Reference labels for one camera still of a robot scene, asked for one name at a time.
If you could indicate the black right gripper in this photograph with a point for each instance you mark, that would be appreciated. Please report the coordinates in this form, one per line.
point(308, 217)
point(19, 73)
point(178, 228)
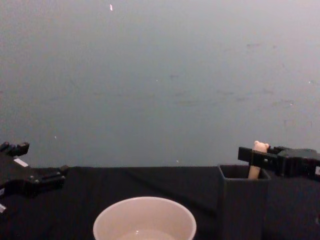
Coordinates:
point(297, 162)

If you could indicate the black square holder box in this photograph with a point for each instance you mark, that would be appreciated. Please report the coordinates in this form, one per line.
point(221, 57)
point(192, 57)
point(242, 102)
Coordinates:
point(243, 205)

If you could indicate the cream stick with bear head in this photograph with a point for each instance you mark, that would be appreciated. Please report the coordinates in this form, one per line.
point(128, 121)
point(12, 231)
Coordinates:
point(260, 146)

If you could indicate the white round cup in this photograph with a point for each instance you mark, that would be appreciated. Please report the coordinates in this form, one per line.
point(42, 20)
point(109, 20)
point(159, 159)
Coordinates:
point(142, 220)

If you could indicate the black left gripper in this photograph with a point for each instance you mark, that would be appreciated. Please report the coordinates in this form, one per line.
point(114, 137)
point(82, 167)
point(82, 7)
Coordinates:
point(13, 172)

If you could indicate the black table cloth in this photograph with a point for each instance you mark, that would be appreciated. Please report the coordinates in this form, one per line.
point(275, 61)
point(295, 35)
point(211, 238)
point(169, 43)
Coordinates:
point(140, 182)

